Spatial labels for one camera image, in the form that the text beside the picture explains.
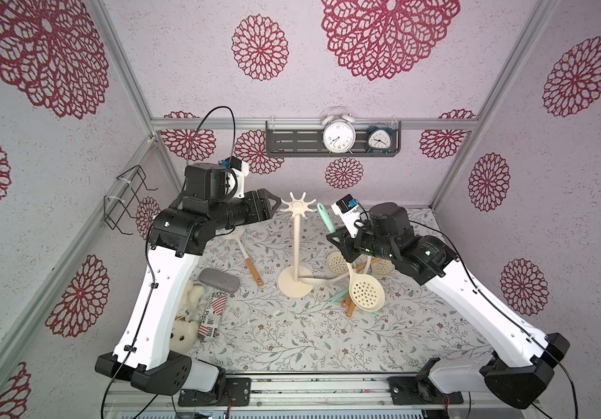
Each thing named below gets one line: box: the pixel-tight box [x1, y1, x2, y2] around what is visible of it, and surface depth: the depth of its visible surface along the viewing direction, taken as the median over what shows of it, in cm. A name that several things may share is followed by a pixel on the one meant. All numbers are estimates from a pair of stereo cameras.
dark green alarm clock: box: [366, 124, 393, 156], surface depth 92 cm
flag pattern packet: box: [197, 291, 228, 341], surface depth 87 cm
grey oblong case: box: [199, 267, 241, 294], surface depth 96 cm
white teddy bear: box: [169, 279, 206, 354], surface depth 82 cm
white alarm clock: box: [321, 106, 357, 156], surface depth 89 cm
